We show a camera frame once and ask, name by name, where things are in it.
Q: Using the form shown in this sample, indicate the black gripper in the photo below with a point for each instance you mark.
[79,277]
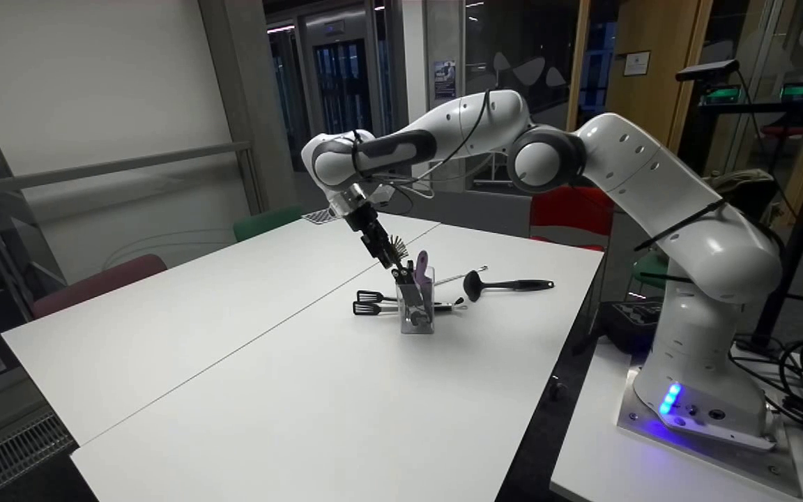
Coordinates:
[379,240]

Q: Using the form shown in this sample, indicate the black can opener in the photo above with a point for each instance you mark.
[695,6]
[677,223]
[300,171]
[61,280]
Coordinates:
[408,289]

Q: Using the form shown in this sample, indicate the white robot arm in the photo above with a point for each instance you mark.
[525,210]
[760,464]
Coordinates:
[719,262]

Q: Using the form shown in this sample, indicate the clear plastic utensil holder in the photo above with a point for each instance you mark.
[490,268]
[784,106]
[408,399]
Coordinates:
[416,321]

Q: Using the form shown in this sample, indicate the metal tongs black tips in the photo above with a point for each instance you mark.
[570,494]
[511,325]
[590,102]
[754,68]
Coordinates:
[373,301]

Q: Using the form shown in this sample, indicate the black plastic ladle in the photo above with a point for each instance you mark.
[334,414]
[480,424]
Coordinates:
[476,284]

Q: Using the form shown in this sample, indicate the green chair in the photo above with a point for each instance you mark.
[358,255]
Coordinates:
[263,220]

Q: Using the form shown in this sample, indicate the dark red chair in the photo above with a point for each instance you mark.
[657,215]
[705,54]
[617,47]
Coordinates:
[102,282]

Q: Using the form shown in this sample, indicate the purple handled utensil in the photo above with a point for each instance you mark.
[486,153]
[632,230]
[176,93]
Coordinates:
[420,272]

